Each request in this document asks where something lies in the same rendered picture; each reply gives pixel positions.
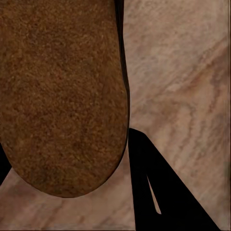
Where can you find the sandal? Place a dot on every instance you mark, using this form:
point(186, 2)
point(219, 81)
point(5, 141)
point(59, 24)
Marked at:
point(64, 92)

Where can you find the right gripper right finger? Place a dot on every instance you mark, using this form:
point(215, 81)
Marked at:
point(180, 211)

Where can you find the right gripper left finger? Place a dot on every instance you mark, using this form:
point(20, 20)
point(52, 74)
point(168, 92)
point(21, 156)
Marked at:
point(5, 165)

